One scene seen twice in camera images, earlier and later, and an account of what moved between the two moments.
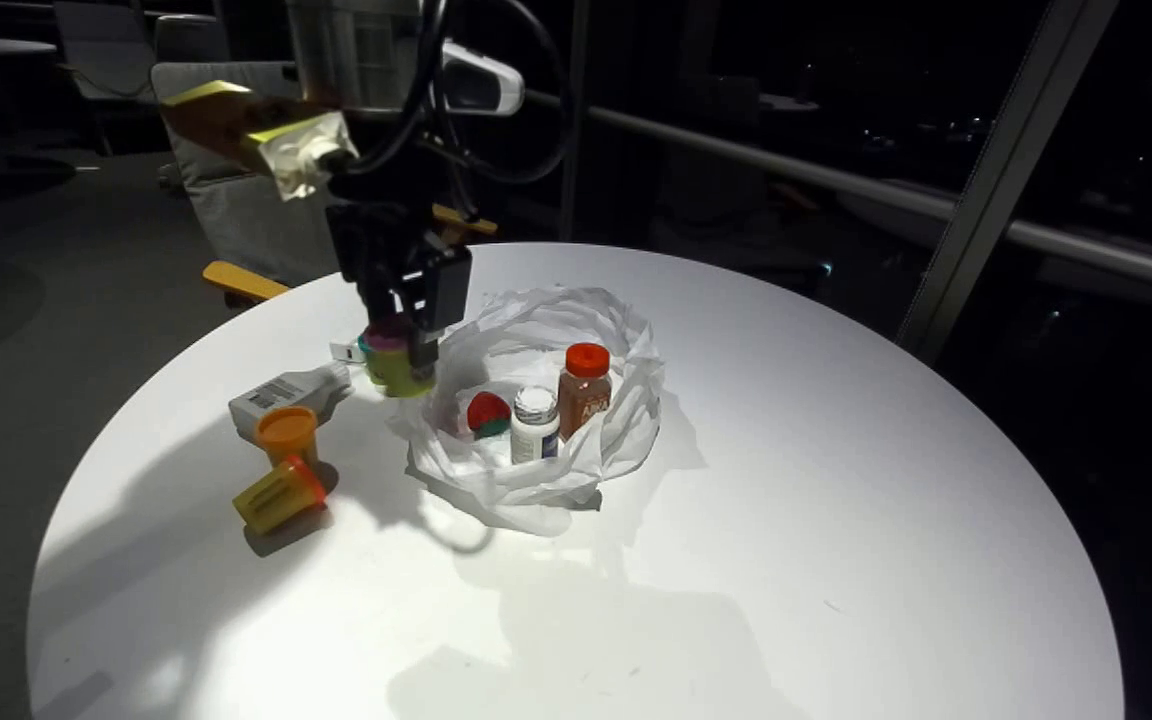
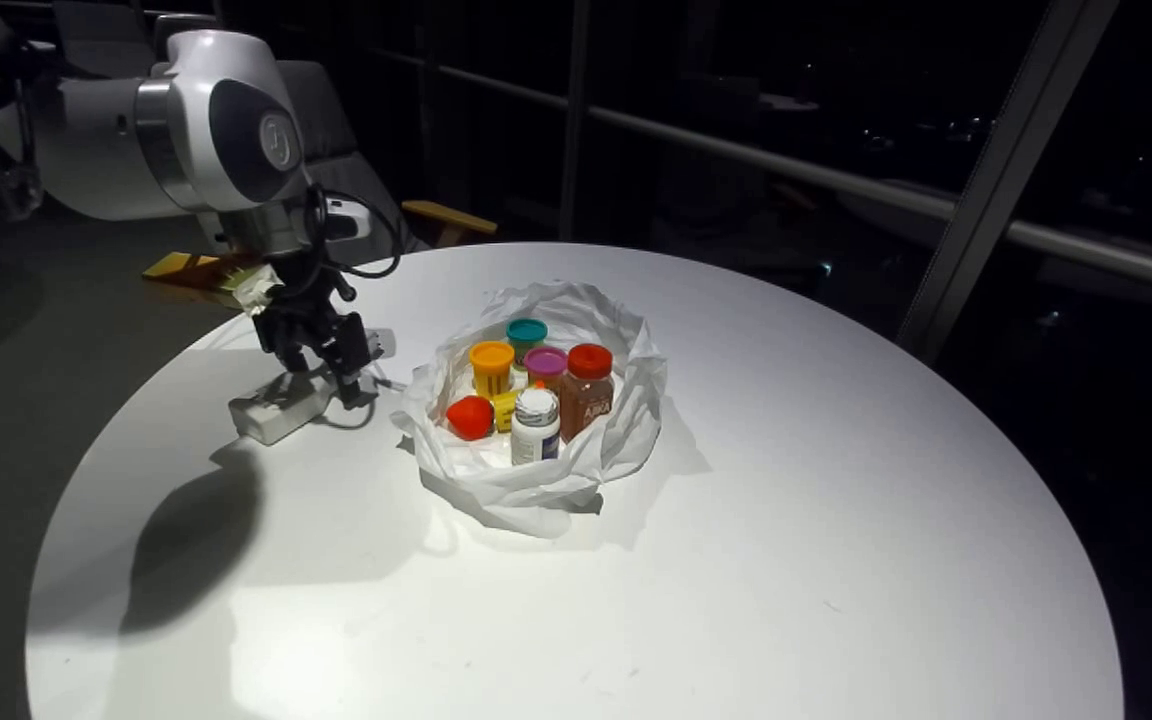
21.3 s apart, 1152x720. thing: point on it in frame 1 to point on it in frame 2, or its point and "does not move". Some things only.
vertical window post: (1037, 113) does not move
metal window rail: (873, 191) does not move
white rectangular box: (312, 389) does not move
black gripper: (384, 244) to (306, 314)
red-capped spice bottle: (585, 384) does not move
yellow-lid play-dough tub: (287, 428) to (490, 367)
